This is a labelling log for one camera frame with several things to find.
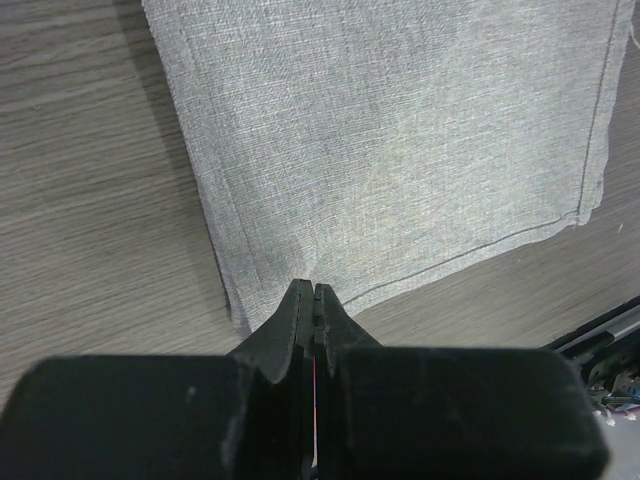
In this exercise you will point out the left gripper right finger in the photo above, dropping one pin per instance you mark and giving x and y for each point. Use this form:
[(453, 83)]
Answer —
[(334, 331)]

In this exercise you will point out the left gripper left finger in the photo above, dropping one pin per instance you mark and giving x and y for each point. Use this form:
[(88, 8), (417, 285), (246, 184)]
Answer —
[(275, 432)]

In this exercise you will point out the grey cloth napkin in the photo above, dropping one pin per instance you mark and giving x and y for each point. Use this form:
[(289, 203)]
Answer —
[(378, 146)]

